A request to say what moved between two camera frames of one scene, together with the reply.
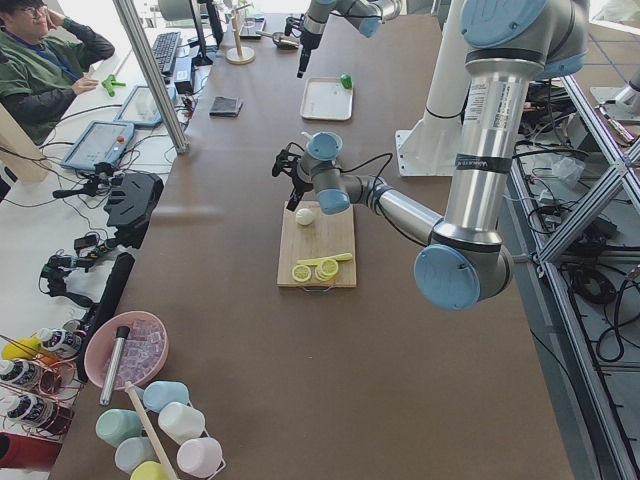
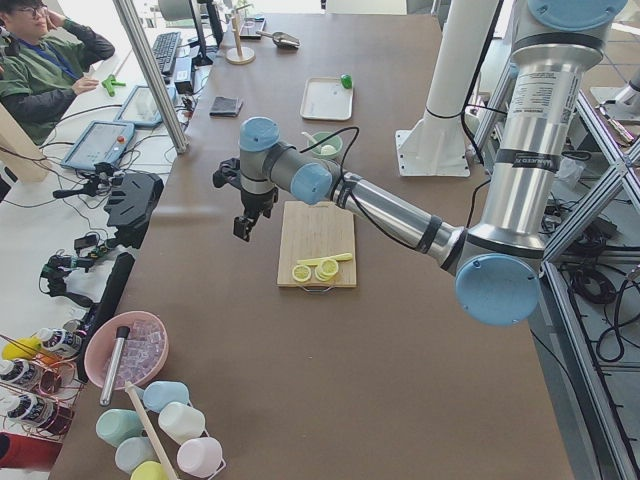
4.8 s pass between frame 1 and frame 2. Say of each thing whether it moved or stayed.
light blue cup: stayed
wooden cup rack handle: stayed
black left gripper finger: moved
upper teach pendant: stayed
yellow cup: stayed
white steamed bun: moved
